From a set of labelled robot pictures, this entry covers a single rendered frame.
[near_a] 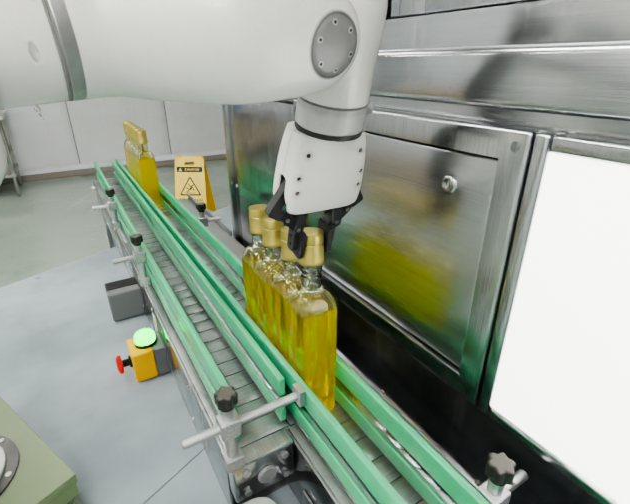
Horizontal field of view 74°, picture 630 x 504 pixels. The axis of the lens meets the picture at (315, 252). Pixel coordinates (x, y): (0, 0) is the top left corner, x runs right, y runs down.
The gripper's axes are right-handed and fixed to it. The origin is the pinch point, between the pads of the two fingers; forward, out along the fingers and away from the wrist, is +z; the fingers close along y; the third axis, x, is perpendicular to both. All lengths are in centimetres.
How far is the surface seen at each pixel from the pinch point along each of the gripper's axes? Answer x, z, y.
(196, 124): -561, 213, -144
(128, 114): -564, 194, -52
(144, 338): -27, 40, 20
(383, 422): 18.5, 18.8, -3.7
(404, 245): 4.4, 1.4, -12.9
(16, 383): -36, 53, 45
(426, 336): 13.3, 11.2, -13.1
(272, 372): 4.4, 20.1, 6.0
